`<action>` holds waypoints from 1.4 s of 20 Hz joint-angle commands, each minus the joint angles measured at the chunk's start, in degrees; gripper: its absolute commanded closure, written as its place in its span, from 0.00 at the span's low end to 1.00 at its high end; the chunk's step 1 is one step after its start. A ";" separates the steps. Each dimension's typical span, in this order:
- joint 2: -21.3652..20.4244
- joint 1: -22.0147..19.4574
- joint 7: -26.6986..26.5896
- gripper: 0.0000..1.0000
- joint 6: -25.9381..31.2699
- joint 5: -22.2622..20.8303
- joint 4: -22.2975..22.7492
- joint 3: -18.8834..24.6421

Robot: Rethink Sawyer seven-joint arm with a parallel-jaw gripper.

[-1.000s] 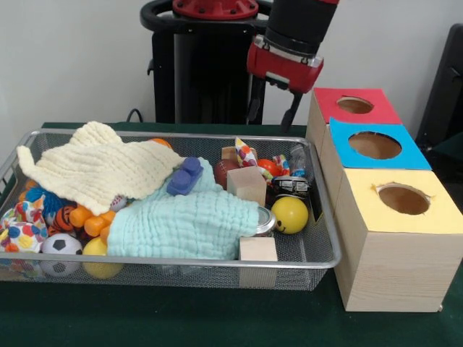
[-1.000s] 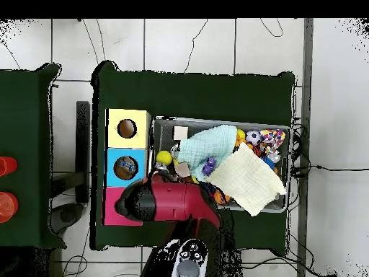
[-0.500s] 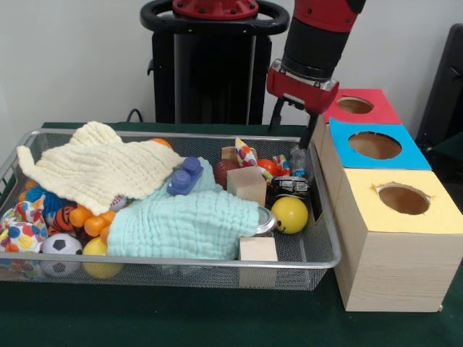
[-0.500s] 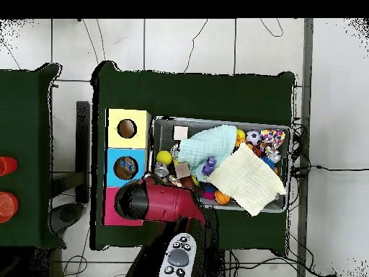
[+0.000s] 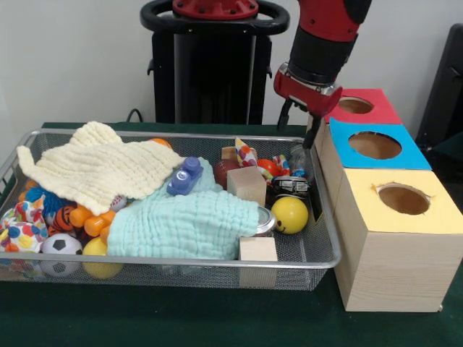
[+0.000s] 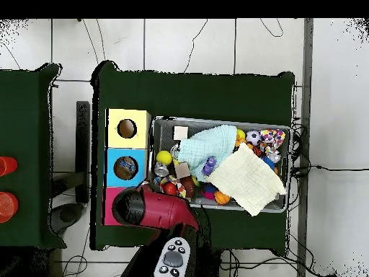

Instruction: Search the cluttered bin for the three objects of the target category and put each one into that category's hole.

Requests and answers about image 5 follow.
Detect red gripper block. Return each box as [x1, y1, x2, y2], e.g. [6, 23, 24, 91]
[273, 64, 343, 151]

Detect wooden box with three holes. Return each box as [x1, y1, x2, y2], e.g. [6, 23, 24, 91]
[305, 87, 463, 313]

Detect clear mesh bin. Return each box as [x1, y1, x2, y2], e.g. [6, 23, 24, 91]
[0, 129, 343, 291]

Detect red ball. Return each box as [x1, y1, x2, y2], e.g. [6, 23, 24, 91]
[257, 158, 284, 178]

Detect black soda can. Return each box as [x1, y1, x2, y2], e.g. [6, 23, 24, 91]
[272, 176, 313, 197]

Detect large wooden cube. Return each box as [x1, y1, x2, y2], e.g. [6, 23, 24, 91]
[227, 166, 268, 207]

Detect yellow smiley ball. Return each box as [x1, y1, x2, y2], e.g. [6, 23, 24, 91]
[271, 196, 310, 235]

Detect small wooden cube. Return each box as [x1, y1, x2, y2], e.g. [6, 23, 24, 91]
[239, 237, 279, 264]

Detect blue toy car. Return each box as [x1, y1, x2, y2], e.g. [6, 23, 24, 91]
[166, 156, 204, 197]

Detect black chair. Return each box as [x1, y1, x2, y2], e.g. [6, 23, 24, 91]
[416, 24, 463, 181]

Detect mint green muslin cloth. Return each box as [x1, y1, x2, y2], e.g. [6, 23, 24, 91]
[107, 158, 260, 261]

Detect pale yellow muslin cloth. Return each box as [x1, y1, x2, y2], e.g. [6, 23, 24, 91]
[17, 121, 185, 216]

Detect black and white soccer ball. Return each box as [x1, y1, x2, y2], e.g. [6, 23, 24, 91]
[40, 233, 84, 278]

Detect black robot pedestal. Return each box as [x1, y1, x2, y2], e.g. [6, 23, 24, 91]
[140, 0, 290, 125]

